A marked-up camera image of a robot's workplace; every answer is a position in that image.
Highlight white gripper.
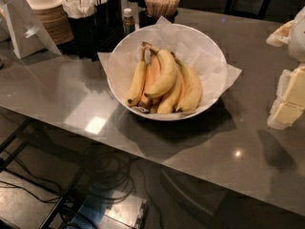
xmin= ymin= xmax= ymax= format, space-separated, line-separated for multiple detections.
xmin=266 ymin=7 xmax=305 ymax=130

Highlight yellow banana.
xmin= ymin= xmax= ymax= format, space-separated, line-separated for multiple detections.
xmin=141 ymin=42 xmax=177 ymax=98
xmin=127 ymin=48 xmax=147 ymax=106
xmin=173 ymin=53 xmax=202 ymax=113
xmin=155 ymin=72 xmax=182 ymax=115

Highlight orange-tinted banana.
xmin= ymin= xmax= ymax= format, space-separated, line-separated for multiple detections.
xmin=138 ymin=52 xmax=160 ymax=109

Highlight white bowl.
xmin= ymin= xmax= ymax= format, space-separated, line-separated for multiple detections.
xmin=106 ymin=23 xmax=229 ymax=122

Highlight white paper liner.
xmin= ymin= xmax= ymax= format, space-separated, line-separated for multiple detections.
xmin=97 ymin=15 xmax=243 ymax=115

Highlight black cup holding sticks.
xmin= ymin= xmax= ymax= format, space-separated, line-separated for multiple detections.
xmin=139 ymin=10 xmax=178 ymax=28

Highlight small brown bottle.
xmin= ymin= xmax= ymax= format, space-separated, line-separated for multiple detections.
xmin=123 ymin=8 xmax=135 ymax=35

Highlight black cup with packets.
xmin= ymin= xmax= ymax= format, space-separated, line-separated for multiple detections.
xmin=95 ymin=0 xmax=121 ymax=38

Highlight black cup with napkins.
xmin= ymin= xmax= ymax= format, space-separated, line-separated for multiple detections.
xmin=63 ymin=0 xmax=97 ymax=61

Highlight metal box on floor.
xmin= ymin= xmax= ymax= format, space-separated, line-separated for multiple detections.
xmin=67 ymin=189 xmax=147 ymax=229

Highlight stack of brown bowls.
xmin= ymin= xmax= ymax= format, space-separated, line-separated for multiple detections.
xmin=33 ymin=6 xmax=73 ymax=45

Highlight white paper bag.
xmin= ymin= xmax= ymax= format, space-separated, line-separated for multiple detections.
xmin=0 ymin=0 xmax=61 ymax=59

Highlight black cables under table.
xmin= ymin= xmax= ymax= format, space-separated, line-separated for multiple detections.
xmin=0 ymin=143 xmax=166 ymax=229

